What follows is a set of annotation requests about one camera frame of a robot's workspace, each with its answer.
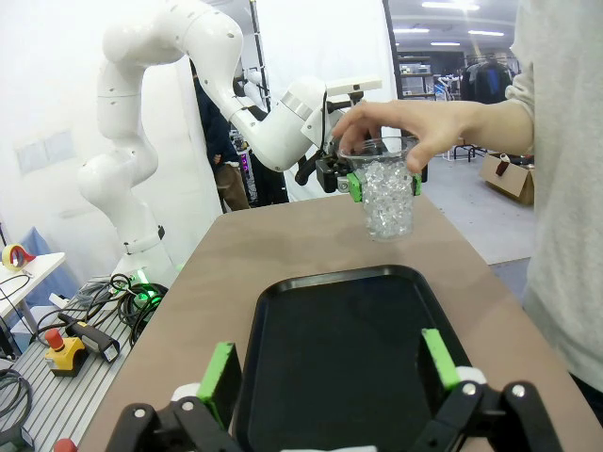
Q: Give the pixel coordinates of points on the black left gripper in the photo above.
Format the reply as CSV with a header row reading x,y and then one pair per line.
x,y
330,176

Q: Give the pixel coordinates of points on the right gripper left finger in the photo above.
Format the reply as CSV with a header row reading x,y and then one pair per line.
x,y
216,381

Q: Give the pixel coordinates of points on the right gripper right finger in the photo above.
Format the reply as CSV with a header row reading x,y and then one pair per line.
x,y
443,362

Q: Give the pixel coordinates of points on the short clear iced cup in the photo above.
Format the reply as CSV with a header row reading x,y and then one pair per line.
x,y
388,212

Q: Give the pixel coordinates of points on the person's right forearm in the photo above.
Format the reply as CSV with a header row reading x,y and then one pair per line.
x,y
499,127

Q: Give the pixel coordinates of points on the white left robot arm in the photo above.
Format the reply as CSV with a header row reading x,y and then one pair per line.
x,y
132,94

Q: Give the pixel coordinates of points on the person's right hand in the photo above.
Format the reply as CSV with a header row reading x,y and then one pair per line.
x,y
414,120

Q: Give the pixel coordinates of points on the black plastic serving tray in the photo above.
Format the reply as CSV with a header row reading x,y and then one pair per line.
x,y
339,367

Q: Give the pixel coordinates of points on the metal storage shelf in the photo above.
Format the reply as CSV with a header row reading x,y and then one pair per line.
x,y
414,70

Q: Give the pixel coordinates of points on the brown cardboard box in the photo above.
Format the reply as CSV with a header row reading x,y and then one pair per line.
x,y
509,181

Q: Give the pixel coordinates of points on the black handheld controller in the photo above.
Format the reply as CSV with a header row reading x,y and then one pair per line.
x,y
94,341

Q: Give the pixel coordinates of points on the dark clothes rack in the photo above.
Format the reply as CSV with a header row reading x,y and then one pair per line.
x,y
490,80

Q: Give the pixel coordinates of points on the yellow emergency stop box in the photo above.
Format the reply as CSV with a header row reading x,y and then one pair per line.
x,y
66,360

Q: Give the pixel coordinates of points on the red round button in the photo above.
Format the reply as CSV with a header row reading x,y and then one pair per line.
x,y
65,446

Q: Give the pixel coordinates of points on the person in brown trousers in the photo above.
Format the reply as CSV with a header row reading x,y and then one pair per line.
x,y
216,136

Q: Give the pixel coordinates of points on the person in grey sweatshirt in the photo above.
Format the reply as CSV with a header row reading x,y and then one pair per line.
x,y
565,188

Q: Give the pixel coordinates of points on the black vertical ladder pole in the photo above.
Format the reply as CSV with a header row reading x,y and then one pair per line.
x,y
259,47

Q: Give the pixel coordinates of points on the small white desk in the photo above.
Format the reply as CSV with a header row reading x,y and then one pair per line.
x,y
37,268

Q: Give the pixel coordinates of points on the blue cloth cover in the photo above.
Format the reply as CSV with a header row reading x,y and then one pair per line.
x,y
35,240

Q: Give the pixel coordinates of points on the yellow tape roll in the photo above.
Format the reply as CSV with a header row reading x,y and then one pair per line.
x,y
9,252

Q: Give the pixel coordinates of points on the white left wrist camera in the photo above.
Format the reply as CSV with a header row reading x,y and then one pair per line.
x,y
353,86

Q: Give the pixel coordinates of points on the grey slotted base plate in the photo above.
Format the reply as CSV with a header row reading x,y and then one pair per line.
x,y
47,405

